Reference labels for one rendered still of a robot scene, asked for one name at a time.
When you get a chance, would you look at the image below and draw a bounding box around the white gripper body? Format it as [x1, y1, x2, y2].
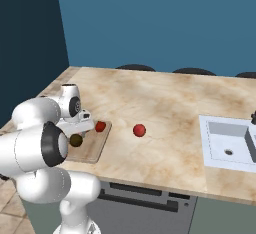
[56, 117, 96, 139]

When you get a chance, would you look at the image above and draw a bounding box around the red bell pepper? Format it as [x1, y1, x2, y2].
[94, 120, 107, 133]

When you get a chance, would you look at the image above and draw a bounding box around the wooden cutting board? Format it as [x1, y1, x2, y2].
[61, 120, 113, 165]

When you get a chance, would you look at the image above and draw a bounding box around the black stool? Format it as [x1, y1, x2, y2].
[114, 63, 157, 73]
[234, 71, 256, 80]
[172, 67, 218, 77]

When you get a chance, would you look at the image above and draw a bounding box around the grey dishwasher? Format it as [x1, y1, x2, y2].
[85, 181, 199, 234]

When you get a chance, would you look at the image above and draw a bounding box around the white sink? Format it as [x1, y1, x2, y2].
[198, 114, 256, 174]

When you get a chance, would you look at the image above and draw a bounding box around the grey-green cupboard door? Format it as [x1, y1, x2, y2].
[188, 196, 256, 234]

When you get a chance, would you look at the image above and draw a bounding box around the black dishwasher handle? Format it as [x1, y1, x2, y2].
[98, 193, 179, 213]

